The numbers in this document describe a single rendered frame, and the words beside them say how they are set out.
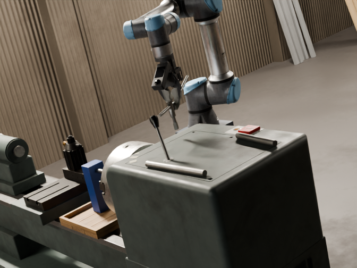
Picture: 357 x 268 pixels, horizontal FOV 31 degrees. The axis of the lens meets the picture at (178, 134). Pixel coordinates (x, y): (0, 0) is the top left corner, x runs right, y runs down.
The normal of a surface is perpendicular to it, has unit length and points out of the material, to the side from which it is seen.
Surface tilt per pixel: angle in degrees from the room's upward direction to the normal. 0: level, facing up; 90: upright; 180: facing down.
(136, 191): 90
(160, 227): 90
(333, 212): 0
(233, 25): 90
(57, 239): 90
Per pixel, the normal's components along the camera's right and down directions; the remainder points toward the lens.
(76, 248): -0.73, 0.35
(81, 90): 0.67, 0.08
